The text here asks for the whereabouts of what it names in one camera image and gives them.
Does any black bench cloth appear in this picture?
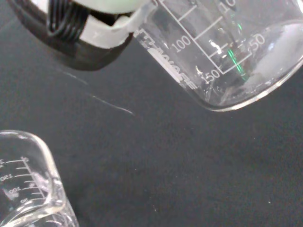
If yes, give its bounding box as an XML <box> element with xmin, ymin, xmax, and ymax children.
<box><xmin>0</xmin><ymin>0</ymin><xmax>303</xmax><ymax>227</ymax></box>

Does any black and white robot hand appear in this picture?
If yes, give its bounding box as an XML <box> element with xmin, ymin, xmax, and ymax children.
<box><xmin>6</xmin><ymin>0</ymin><xmax>152</xmax><ymax>72</ymax></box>

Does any clear glass beaker with spout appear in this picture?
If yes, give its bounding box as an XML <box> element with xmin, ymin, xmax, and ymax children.
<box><xmin>0</xmin><ymin>130</ymin><xmax>80</xmax><ymax>227</ymax></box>

